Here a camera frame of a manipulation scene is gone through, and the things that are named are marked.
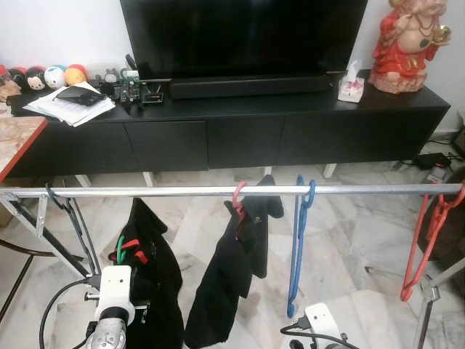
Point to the black shirt with red collar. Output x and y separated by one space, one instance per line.
156 291

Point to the green plastic hanger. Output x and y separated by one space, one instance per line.
119 249

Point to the red plastic hanger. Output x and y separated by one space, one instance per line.
235 198
405 291

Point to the blue plastic hanger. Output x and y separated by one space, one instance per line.
296 247

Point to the black power adapter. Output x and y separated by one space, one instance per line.
430 160

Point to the red laughing Buddha statue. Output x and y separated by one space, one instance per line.
407 58

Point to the white pink tissue box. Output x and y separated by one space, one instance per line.
351 89

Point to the black soundbar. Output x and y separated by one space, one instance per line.
247 86

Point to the black shirt large green logo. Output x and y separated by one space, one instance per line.
225 283

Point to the black flat television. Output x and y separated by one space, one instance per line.
240 36

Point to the silver metal clothes rack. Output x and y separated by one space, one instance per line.
182 191

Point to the small black display gadget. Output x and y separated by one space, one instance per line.
152 94

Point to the small green white gadget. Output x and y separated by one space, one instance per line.
131 83

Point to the black wallet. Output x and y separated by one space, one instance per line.
80 94

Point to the stack of white papers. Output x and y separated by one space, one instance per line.
73 109

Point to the orange round plush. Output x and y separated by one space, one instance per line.
75 74

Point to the black round mouse plush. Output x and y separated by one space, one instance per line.
36 78

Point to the marble folding table red edge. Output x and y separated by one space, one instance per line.
18 138

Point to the black plush with red bow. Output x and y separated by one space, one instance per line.
16 76

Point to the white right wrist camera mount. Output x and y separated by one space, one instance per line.
322 323

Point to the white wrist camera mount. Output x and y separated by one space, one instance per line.
322 323
115 291

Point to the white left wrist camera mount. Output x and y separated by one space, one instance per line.
115 291

